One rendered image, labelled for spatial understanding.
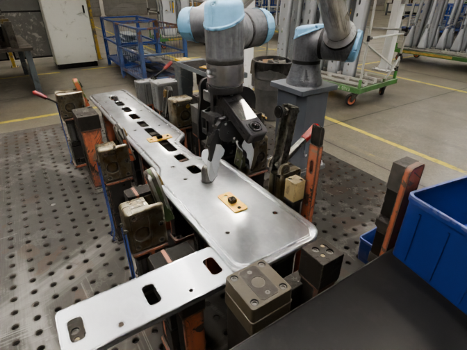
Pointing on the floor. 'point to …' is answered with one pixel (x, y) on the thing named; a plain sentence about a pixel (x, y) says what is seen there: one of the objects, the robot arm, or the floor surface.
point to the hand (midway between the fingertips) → (232, 173)
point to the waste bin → (282, 68)
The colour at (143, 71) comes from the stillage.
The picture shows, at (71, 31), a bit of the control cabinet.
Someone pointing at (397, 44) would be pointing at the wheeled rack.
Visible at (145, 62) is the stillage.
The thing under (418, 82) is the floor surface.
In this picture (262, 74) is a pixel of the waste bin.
